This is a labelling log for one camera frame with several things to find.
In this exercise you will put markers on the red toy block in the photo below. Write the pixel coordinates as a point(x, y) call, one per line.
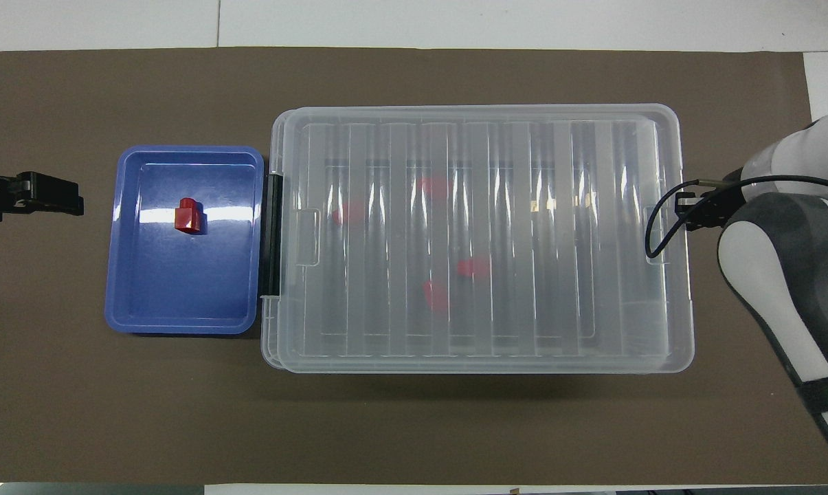
point(473, 267)
point(348, 214)
point(433, 187)
point(435, 296)
point(187, 216)

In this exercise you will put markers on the clear plastic storage box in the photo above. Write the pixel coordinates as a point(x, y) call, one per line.
point(267, 344)

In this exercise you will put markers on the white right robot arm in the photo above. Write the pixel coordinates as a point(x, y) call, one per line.
point(785, 275)

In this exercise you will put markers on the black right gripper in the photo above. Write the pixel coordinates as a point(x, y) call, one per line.
point(716, 206)

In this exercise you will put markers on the brown table mat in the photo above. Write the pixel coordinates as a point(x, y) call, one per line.
point(111, 412)

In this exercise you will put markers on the clear ribbed box lid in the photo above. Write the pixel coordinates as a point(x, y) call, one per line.
point(523, 240)

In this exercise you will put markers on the blue plastic tray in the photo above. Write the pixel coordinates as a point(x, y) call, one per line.
point(180, 289)

